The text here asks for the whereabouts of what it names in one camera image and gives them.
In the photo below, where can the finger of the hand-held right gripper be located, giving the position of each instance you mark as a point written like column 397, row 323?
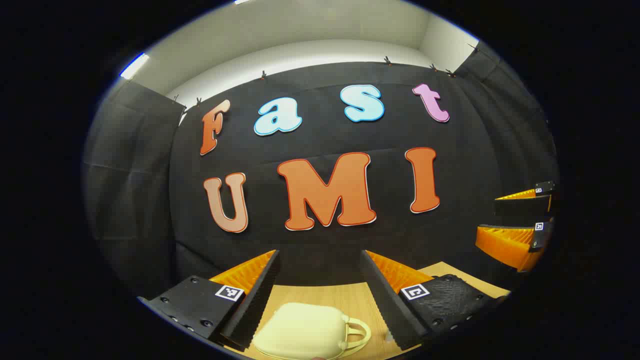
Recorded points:
column 522, row 206
column 505, row 245

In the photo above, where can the ceiling light strip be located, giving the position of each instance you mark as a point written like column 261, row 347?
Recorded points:
column 134, row 66

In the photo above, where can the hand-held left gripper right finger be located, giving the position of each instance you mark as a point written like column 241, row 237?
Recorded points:
column 385, row 305

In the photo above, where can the pale yellow suitcase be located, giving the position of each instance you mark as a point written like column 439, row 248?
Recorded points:
column 300, row 332

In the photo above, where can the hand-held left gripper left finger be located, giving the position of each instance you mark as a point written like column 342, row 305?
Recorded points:
column 257, row 300

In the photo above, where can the row of small cloth clips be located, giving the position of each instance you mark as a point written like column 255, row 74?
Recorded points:
column 263, row 75

